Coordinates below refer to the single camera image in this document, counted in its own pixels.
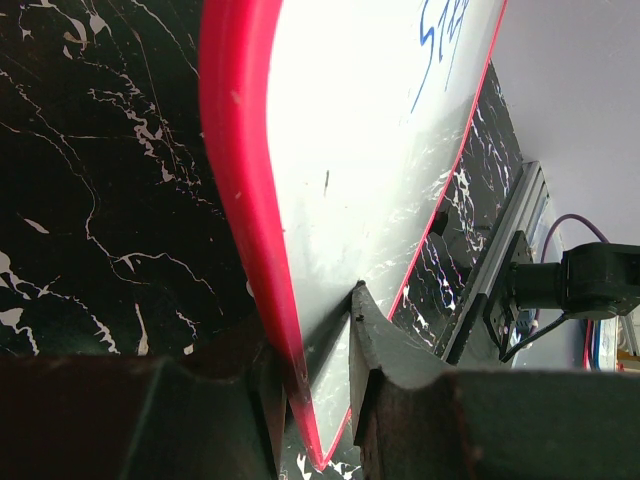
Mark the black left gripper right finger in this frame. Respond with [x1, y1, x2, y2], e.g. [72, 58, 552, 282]
[349, 282, 639, 479]

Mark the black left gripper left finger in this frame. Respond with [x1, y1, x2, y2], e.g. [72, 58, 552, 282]
[1, 313, 286, 479]

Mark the pink framed whiteboard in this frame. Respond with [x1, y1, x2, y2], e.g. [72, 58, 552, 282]
[198, 1, 506, 469]

